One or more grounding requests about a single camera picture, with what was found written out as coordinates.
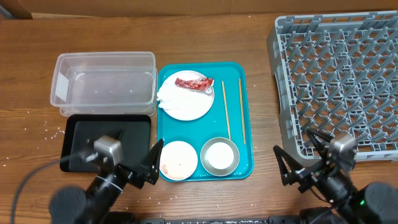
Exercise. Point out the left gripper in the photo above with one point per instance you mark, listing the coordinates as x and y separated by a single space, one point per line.
150 171

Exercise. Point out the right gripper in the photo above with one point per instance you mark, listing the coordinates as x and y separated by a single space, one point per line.
308 173

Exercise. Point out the small white plate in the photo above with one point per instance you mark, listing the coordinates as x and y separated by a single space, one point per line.
178 160

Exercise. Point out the white napkin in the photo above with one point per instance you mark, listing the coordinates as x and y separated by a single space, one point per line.
170 96

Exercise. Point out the red snack wrapper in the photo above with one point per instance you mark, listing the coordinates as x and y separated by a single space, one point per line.
203 85

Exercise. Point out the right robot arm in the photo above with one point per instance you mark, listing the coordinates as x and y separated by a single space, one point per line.
375 203

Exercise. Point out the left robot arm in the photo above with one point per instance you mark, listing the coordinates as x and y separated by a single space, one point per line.
74 205

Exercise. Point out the grey dishwasher rack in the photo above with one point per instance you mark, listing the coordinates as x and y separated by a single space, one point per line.
337 73

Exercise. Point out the black rectangular tray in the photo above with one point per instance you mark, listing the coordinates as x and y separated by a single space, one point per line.
82 129

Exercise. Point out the large white plate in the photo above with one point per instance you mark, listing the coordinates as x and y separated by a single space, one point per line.
195 104

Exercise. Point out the clear plastic bin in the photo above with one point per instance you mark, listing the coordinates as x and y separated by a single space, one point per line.
105 83

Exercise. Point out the grey bowl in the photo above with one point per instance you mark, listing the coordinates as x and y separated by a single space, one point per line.
220 156

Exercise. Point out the teal plastic tray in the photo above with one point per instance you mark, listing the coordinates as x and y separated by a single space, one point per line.
213 123

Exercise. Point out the right wooden chopstick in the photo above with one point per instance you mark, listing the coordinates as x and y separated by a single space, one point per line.
242 110

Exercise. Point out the wooden chopstick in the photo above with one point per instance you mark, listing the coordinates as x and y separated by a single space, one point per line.
242 110
226 110

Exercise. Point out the left wooden chopstick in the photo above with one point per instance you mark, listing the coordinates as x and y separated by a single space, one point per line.
226 110

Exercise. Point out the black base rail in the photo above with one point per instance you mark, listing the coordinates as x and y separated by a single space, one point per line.
236 220

